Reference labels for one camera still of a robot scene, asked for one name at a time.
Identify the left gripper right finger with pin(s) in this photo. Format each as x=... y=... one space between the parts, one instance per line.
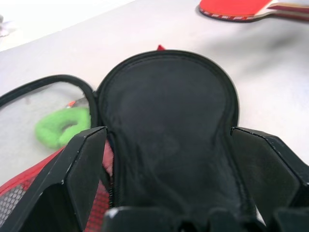
x=272 y=164

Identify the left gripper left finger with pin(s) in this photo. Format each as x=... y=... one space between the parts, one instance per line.
x=60 y=178

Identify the green fuzzy plush pendant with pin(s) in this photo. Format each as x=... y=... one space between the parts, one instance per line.
x=48 y=133

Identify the black and red paddle case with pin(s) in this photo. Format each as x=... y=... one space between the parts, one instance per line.
x=169 y=108

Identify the red table tennis paddle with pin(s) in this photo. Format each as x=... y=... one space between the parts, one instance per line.
x=217 y=6

